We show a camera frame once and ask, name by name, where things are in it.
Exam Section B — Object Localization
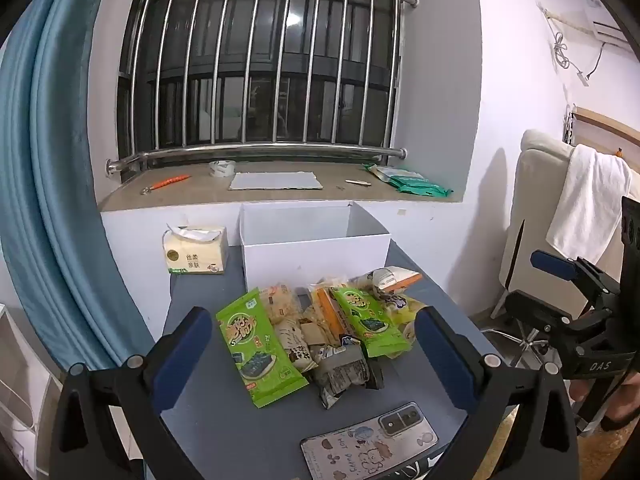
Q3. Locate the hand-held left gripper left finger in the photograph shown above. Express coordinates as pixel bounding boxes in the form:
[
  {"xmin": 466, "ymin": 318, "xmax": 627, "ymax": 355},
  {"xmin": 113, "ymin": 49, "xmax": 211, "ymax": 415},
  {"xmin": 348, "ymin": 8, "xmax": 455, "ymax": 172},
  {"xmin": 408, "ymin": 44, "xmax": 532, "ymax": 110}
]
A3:
[{"xmin": 50, "ymin": 306, "xmax": 213, "ymax": 480}]

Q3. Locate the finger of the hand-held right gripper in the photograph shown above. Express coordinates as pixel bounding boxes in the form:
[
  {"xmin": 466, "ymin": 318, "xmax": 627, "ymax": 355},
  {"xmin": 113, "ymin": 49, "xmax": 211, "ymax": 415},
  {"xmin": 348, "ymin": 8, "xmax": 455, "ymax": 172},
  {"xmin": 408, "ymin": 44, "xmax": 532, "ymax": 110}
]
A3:
[
  {"xmin": 530, "ymin": 249, "xmax": 615, "ymax": 307},
  {"xmin": 502, "ymin": 290, "xmax": 621, "ymax": 343}
]

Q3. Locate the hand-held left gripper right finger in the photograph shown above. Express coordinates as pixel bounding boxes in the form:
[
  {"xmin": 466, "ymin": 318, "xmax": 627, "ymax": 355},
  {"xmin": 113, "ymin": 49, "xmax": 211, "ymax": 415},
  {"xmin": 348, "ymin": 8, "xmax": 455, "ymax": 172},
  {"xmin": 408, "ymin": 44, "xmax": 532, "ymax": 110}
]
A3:
[{"xmin": 415, "ymin": 305, "xmax": 581, "ymax": 480}]

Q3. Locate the cartoon print cracker packet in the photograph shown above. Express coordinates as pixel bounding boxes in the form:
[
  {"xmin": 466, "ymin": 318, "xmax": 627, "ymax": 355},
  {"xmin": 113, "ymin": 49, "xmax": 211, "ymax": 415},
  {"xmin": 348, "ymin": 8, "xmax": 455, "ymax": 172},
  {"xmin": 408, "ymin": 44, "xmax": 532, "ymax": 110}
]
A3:
[{"xmin": 379, "ymin": 292, "xmax": 427, "ymax": 327}]

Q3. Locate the green seaweed snack packet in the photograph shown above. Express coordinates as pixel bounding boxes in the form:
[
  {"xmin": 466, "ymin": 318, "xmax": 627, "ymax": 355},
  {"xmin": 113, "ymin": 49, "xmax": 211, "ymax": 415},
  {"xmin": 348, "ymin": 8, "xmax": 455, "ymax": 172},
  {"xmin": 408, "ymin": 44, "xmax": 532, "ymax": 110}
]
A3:
[
  {"xmin": 330, "ymin": 285, "xmax": 412, "ymax": 359},
  {"xmin": 216, "ymin": 287, "xmax": 309, "ymax": 409}
]

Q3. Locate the white packet with orange end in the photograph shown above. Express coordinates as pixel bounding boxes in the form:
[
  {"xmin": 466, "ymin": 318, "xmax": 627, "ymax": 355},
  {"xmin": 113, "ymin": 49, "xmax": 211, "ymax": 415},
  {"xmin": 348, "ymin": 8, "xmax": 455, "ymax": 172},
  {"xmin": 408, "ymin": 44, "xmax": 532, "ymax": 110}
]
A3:
[{"xmin": 371, "ymin": 266, "xmax": 422, "ymax": 294}]

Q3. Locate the grey foil snack packet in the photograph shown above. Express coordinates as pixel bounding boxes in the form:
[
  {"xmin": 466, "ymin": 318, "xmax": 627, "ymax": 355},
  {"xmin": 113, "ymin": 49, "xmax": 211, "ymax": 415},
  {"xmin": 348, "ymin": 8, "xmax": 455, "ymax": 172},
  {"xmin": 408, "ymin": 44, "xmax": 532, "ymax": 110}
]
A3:
[{"xmin": 312, "ymin": 342, "xmax": 386, "ymax": 409}]

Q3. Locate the clear cracker packet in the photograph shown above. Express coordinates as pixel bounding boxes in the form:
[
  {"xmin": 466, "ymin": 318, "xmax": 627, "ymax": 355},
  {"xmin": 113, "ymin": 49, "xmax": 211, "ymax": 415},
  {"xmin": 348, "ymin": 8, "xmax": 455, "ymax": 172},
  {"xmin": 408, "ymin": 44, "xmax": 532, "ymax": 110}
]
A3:
[{"xmin": 260, "ymin": 284, "xmax": 302, "ymax": 331}]

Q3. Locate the beige packet with black print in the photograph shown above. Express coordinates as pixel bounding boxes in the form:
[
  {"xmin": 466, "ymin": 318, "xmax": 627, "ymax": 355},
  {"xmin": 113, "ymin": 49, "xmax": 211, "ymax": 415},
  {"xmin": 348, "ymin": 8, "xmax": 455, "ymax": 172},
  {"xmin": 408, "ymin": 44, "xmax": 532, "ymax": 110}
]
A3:
[{"xmin": 274, "ymin": 319, "xmax": 317, "ymax": 376}]

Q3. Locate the beige packet with orange stripe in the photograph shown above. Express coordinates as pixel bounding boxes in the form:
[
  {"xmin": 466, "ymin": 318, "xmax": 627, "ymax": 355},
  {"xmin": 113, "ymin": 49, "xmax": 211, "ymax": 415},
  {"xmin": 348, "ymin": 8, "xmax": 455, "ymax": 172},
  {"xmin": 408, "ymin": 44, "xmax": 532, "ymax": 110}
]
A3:
[{"xmin": 309, "ymin": 285, "xmax": 347, "ymax": 347}]

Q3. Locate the white cardboard box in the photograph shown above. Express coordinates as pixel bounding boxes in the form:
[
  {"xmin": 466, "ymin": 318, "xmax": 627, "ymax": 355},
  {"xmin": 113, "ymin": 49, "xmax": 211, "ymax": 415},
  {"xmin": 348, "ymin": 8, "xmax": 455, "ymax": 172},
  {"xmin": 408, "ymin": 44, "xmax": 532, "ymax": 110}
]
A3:
[{"xmin": 238, "ymin": 201, "xmax": 392, "ymax": 295}]

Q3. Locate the person's right hand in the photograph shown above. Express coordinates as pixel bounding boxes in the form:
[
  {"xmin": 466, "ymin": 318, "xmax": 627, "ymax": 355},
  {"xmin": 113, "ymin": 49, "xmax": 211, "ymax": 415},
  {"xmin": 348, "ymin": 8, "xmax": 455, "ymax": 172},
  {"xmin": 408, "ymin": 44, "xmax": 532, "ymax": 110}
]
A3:
[{"xmin": 569, "ymin": 372, "xmax": 640, "ymax": 432}]

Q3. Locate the cream chair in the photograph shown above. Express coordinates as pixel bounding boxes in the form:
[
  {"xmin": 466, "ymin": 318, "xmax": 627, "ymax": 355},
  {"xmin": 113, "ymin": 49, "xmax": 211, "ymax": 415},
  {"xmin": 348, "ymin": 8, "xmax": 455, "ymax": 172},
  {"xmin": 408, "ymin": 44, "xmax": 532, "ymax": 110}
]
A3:
[{"xmin": 480, "ymin": 129, "xmax": 640, "ymax": 366}]

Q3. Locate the white towel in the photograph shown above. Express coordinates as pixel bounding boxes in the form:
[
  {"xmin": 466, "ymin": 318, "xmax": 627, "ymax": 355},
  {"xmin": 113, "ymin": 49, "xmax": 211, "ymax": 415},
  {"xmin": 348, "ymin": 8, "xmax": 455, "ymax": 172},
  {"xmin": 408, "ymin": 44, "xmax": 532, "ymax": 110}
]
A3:
[{"xmin": 546, "ymin": 144, "xmax": 633, "ymax": 266}]

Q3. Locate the yellow tissue pack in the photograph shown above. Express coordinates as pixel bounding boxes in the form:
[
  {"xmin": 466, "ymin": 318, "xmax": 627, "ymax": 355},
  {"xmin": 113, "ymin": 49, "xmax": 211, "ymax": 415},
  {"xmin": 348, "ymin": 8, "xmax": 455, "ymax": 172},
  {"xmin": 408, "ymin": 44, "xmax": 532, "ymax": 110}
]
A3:
[{"xmin": 161, "ymin": 225, "xmax": 230, "ymax": 275}]

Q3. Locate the phone with cartoon case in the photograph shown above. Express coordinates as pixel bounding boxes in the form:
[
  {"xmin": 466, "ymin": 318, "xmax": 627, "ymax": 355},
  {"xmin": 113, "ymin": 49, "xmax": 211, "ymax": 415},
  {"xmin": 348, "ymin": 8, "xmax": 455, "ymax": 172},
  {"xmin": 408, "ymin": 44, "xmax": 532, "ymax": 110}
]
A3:
[{"xmin": 300, "ymin": 401, "xmax": 440, "ymax": 480}]

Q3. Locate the wooden headboard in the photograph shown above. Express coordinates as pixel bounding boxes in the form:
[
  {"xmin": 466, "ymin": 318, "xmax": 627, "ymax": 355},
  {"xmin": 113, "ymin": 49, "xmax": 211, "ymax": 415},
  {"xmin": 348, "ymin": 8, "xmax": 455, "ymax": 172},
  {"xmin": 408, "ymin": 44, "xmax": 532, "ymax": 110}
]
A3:
[{"xmin": 570, "ymin": 105, "xmax": 640, "ymax": 161}]

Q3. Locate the orange pen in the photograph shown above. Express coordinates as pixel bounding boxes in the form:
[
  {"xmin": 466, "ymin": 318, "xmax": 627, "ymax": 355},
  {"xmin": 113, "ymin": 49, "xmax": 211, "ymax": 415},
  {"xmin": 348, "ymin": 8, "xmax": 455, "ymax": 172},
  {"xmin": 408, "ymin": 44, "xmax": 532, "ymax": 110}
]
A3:
[{"xmin": 141, "ymin": 175, "xmax": 192, "ymax": 195}]

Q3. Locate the pale green plastic bag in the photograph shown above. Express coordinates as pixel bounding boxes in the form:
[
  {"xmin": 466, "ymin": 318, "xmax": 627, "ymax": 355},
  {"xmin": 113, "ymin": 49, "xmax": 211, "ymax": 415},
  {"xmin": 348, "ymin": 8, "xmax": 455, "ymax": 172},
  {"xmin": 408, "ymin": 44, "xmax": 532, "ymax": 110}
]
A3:
[{"xmin": 364, "ymin": 162, "xmax": 426, "ymax": 184}]

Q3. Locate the grey paper sheet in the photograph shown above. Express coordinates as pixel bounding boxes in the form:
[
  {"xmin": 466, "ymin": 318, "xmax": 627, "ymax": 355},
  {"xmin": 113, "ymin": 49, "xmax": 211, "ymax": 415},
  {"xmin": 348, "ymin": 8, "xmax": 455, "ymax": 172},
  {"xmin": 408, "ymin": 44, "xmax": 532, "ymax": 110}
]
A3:
[{"xmin": 229, "ymin": 171, "xmax": 323, "ymax": 191}]

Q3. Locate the blue curtain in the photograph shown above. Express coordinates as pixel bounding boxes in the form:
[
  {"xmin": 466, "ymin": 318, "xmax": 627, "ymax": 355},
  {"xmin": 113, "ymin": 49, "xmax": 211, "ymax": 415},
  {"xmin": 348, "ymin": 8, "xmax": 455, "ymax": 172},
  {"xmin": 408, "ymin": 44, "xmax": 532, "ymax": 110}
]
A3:
[{"xmin": 0, "ymin": 0, "xmax": 156, "ymax": 376}]

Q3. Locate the white air conditioner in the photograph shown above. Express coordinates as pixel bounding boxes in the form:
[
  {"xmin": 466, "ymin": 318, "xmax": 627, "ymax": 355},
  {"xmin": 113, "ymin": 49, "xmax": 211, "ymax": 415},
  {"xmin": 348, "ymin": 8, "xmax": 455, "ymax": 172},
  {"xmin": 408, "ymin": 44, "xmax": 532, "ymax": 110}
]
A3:
[{"xmin": 585, "ymin": 0, "xmax": 632, "ymax": 52}]

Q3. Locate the metal window guard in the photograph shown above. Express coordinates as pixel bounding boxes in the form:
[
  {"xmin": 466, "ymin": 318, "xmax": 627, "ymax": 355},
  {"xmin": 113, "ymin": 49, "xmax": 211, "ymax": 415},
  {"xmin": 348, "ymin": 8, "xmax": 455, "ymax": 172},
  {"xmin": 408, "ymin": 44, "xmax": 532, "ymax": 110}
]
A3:
[{"xmin": 105, "ymin": 0, "xmax": 421, "ymax": 181}]

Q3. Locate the white cable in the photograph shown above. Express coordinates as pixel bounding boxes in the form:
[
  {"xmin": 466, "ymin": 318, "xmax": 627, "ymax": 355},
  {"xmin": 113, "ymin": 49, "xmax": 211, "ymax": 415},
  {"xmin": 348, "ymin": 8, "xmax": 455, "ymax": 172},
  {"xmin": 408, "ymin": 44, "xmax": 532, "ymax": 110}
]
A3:
[{"xmin": 539, "ymin": 2, "xmax": 606, "ymax": 87}]

